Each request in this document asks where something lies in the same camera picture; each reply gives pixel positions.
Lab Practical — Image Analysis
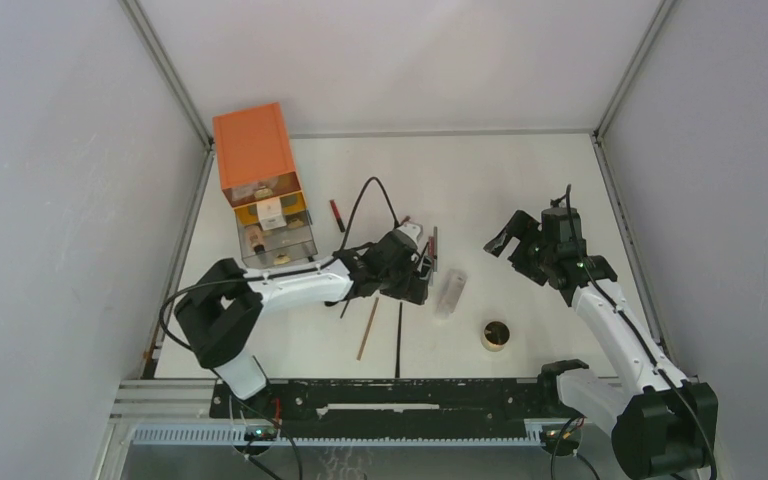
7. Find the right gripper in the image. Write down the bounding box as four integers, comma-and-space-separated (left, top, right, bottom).
484, 210, 554, 287

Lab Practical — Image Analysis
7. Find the clear plastic tube blue label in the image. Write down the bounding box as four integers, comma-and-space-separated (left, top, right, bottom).
434, 269, 468, 319

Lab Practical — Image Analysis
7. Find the gold lid cream jar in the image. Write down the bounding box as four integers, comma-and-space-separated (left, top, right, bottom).
481, 320, 511, 352

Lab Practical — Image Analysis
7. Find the small white cardboard box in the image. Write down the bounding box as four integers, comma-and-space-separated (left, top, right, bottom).
255, 197, 287, 231

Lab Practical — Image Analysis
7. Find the orange yellow blue drawer box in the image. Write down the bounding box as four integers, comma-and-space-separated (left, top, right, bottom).
213, 102, 318, 269

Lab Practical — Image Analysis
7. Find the beige foundation tube black cap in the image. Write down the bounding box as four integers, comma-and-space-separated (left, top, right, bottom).
243, 224, 266, 256

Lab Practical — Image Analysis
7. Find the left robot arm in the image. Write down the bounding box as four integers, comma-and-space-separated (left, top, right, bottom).
162, 222, 433, 417

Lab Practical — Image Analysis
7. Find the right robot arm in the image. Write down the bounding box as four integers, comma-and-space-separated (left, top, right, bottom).
484, 204, 719, 479

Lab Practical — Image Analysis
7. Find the red lipstick silver end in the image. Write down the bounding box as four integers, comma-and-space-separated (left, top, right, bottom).
427, 236, 435, 265

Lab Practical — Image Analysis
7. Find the black eyebrow comb brush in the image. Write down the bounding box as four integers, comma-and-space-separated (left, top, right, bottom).
339, 300, 351, 319

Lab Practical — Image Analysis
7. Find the long thin black brush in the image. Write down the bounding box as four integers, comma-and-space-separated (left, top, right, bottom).
394, 302, 403, 379

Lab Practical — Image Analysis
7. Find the red lip gloss black cap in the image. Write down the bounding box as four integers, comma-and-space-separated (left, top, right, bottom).
329, 199, 346, 233

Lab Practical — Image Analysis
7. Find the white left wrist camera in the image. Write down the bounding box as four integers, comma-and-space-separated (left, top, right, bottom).
398, 221, 423, 245

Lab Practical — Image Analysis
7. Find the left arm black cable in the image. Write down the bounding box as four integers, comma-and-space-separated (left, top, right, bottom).
157, 176, 412, 352

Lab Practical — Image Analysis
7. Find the aluminium frame rail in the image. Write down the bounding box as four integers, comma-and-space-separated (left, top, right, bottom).
118, 0, 214, 150

